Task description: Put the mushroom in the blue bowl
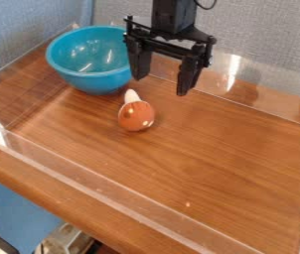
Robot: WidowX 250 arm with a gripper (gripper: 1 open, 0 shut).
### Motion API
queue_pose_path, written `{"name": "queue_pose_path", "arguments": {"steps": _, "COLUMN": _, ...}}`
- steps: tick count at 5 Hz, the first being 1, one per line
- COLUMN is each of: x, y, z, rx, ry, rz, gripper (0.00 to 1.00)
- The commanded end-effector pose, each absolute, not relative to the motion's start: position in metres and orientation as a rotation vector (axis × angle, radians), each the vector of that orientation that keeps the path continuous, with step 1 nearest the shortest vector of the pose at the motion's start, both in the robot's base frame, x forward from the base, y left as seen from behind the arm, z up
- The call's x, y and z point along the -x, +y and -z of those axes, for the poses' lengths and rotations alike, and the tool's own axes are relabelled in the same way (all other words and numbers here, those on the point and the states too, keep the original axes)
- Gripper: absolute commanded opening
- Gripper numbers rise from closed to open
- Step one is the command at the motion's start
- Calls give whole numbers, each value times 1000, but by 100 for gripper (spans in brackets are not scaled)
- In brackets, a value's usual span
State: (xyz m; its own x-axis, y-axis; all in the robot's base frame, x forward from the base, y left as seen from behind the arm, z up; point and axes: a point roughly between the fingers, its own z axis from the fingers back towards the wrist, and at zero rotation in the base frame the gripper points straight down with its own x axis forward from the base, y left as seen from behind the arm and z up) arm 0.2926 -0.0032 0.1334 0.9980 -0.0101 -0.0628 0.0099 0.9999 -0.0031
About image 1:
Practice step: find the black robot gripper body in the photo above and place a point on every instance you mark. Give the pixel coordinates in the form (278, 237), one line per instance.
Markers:
(169, 32)

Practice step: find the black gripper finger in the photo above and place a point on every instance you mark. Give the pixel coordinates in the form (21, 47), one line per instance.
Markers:
(140, 57)
(189, 73)

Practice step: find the red toy mushroom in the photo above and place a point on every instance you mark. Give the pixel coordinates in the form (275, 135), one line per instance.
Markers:
(137, 114)

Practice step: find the blue plastic bowl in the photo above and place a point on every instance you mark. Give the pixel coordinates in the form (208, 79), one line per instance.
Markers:
(90, 59)

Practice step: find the grey box under table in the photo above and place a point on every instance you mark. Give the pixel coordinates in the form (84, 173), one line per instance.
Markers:
(66, 240)

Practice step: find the clear acrylic enclosure wall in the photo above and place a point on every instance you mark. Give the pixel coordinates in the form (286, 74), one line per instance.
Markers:
(203, 184)

